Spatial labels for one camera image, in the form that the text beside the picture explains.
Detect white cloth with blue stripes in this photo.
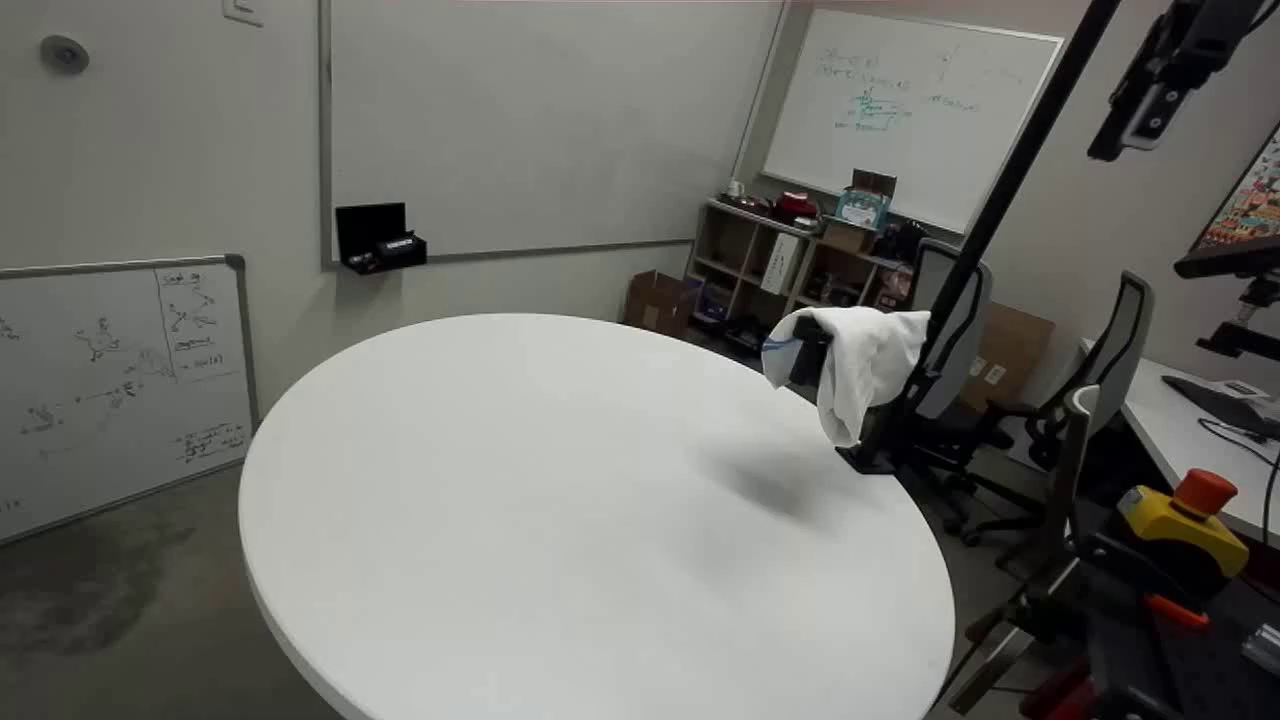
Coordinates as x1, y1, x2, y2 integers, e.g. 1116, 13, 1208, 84
760, 306, 931, 449

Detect cardboard box on floor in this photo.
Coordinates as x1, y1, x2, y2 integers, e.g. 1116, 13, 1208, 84
624, 271, 692, 335

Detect wooden shelf unit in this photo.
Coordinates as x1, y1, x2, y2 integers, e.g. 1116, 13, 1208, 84
688, 200, 910, 355

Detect black marker tray box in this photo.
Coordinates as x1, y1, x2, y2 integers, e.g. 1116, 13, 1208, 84
335, 204, 428, 276

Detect grey office chair near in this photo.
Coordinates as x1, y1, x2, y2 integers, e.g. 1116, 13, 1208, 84
959, 268, 1159, 548

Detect leaning floor whiteboard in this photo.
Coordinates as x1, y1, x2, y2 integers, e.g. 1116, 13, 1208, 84
0, 257, 258, 542

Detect white side desk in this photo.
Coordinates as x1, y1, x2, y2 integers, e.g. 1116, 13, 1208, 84
1121, 361, 1280, 542

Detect yellow red emergency stop button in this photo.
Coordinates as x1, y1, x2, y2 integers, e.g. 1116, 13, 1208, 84
1116, 468, 1246, 581

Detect computer monitor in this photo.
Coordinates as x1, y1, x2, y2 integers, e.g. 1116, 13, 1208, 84
1177, 124, 1280, 276

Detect brown cardboard box by wall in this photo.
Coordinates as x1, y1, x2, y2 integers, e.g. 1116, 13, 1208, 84
959, 306, 1056, 413

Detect far wall whiteboard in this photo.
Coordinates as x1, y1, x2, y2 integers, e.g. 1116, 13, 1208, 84
764, 7, 1062, 232

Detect round wall sensor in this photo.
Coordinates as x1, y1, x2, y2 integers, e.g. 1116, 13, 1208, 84
40, 31, 90, 75

